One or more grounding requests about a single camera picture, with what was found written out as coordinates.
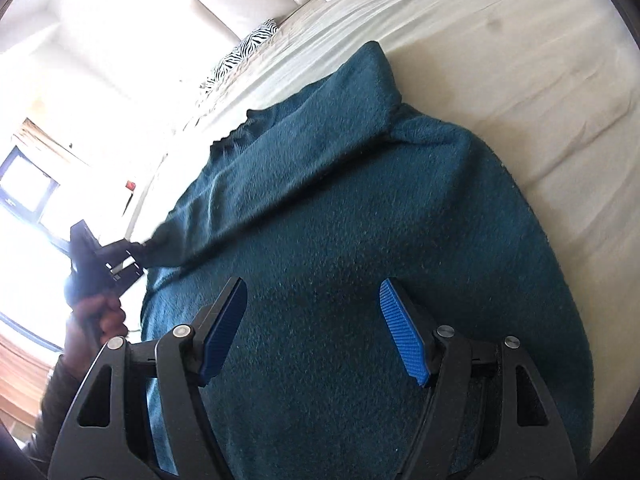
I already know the dark teal knit sweater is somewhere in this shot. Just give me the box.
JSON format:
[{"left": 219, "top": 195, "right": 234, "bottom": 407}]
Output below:
[{"left": 141, "top": 41, "right": 593, "bottom": 479}]

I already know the beige bed sheet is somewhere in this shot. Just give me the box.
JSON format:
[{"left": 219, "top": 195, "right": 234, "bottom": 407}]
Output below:
[{"left": 132, "top": 0, "right": 639, "bottom": 452}]

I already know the window with black frame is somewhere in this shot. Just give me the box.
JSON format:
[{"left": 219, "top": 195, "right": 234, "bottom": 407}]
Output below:
[{"left": 1, "top": 146, "right": 58, "bottom": 224}]

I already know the person's left hand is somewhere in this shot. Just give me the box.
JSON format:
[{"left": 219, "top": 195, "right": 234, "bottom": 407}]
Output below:
[{"left": 62, "top": 295, "right": 129, "bottom": 379}]

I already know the zebra print pillow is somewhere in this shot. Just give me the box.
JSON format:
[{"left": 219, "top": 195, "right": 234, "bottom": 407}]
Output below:
[{"left": 200, "top": 18, "right": 279, "bottom": 94}]

